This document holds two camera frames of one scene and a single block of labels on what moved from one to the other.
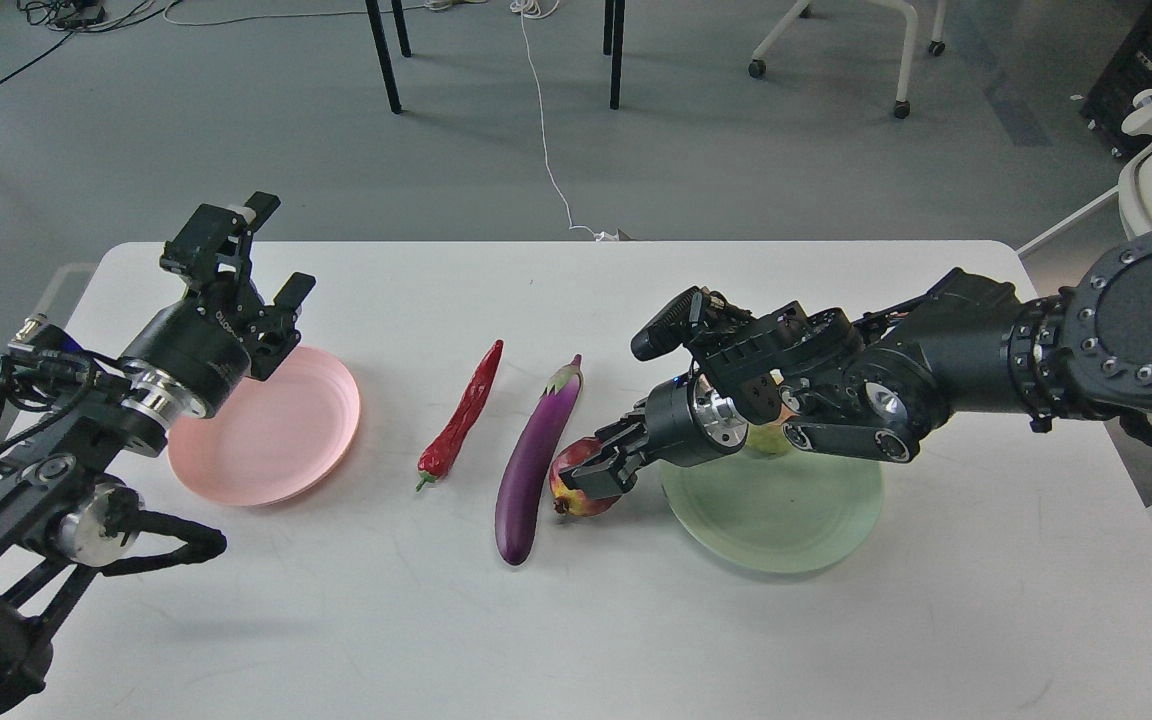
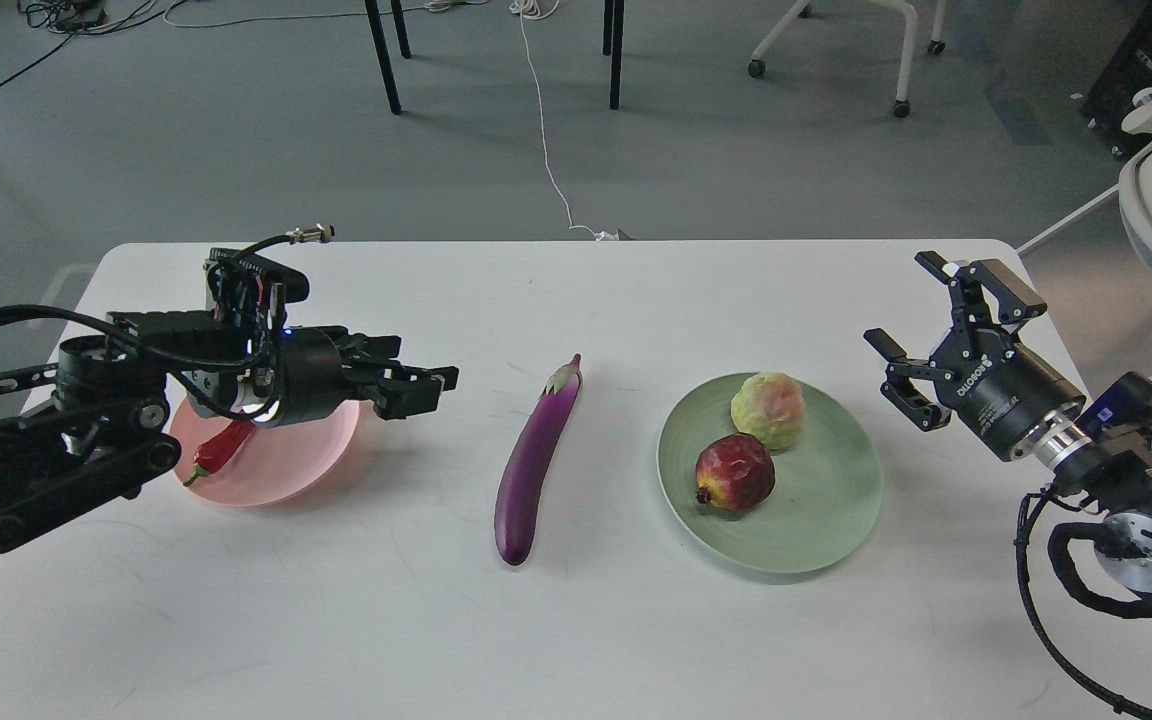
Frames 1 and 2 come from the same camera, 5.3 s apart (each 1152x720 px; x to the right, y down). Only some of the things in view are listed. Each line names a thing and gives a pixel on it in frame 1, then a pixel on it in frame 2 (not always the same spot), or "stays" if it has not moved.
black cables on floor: (74, 17) stays
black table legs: (391, 86) stays
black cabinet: (1143, 60) stays
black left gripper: (200, 348) -> (314, 379)
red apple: (572, 501) -> (734, 472)
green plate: (794, 512) stays
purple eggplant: (517, 499) stays
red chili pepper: (437, 459) -> (219, 447)
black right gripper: (682, 423) -> (1002, 393)
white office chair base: (757, 67) stays
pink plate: (271, 439) stays
